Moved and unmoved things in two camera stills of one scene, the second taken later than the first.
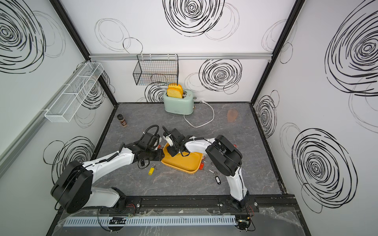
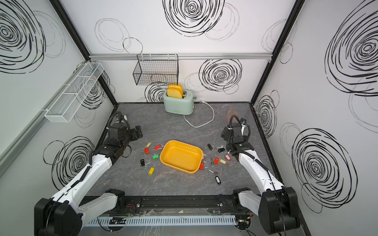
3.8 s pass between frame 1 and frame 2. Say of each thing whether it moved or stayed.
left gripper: moved
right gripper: moved
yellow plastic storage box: stayed
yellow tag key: stayed
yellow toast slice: stayed
